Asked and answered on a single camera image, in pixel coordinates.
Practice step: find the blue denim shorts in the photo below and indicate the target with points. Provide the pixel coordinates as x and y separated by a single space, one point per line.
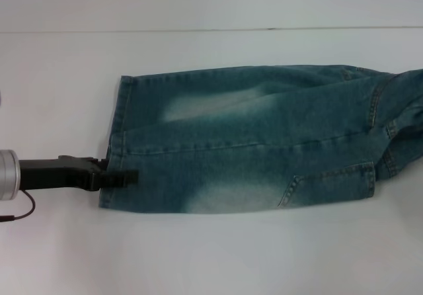
248 143

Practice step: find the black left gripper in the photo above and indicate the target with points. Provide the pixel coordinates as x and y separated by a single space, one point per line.
53 174

